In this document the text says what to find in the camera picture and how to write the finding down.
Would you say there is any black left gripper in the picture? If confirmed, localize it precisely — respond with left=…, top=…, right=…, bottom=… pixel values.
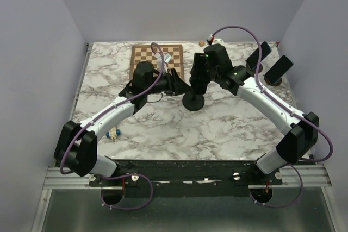
left=145, top=68, right=192, bottom=96

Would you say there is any black round-base phone stand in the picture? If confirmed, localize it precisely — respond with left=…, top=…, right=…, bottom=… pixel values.
left=182, top=92, right=205, bottom=111

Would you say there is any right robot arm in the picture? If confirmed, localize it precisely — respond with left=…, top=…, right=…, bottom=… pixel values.
left=203, top=44, right=319, bottom=184

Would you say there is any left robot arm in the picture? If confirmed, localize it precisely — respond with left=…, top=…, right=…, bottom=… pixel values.
left=54, top=62, right=190, bottom=186

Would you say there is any round wooden stand right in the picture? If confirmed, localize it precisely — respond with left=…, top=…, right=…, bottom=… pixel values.
left=264, top=77, right=282, bottom=87

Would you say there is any wooden chessboard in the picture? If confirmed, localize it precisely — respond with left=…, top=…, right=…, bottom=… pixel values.
left=129, top=44, right=185, bottom=80

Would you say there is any beige blue toy block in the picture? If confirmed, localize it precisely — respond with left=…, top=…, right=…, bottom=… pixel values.
left=106, top=126, right=121, bottom=141

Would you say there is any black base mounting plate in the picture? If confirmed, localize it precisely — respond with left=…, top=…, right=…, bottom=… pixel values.
left=55, top=158, right=316, bottom=199

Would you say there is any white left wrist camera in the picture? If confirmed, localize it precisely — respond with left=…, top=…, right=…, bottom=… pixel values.
left=154, top=53, right=172, bottom=67

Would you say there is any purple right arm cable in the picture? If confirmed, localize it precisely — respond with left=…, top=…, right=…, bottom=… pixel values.
left=213, top=26, right=335, bottom=207

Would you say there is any aluminium rail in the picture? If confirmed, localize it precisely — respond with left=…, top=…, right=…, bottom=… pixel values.
left=43, top=165, right=332, bottom=190

